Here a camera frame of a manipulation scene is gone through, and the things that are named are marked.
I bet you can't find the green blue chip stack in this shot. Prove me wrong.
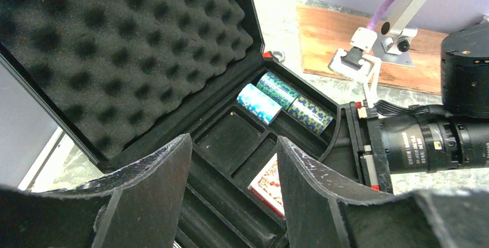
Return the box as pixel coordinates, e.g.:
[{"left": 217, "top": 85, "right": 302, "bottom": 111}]
[{"left": 256, "top": 72, "right": 300, "bottom": 110}]

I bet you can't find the black poker set case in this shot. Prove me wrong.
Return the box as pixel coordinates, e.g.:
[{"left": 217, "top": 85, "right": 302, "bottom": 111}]
[{"left": 1, "top": 0, "right": 336, "bottom": 247}]

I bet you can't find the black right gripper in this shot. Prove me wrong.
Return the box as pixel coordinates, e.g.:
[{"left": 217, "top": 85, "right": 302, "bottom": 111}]
[{"left": 319, "top": 101, "right": 488, "bottom": 193}]

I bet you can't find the wooden base board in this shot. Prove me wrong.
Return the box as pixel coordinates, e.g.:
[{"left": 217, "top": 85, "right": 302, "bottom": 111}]
[{"left": 296, "top": 5, "right": 446, "bottom": 95}]

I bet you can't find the red playing card deck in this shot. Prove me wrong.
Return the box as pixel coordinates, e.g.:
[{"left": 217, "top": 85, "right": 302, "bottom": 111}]
[{"left": 247, "top": 153, "right": 285, "bottom": 220}]

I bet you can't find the white blue chip stack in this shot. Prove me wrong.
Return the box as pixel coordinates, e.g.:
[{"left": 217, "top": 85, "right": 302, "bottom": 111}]
[{"left": 236, "top": 84, "right": 282, "bottom": 125}]

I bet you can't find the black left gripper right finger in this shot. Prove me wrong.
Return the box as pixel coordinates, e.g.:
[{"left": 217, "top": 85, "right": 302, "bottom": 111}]
[{"left": 277, "top": 137, "right": 488, "bottom": 247}]

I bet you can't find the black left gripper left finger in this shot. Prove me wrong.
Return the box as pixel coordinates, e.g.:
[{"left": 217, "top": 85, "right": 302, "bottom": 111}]
[{"left": 1, "top": 134, "right": 192, "bottom": 247}]

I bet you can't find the blue yellow chip stack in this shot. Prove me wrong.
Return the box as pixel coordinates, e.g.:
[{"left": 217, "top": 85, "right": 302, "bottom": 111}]
[{"left": 287, "top": 95, "right": 333, "bottom": 135}]

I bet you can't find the grey metal stand bracket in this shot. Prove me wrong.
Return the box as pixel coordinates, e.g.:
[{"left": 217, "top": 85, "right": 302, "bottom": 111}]
[{"left": 372, "top": 0, "right": 427, "bottom": 67}]

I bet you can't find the red and silver key tool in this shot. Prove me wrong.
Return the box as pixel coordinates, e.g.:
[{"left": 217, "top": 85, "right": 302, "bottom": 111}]
[{"left": 262, "top": 51, "right": 285, "bottom": 63}]

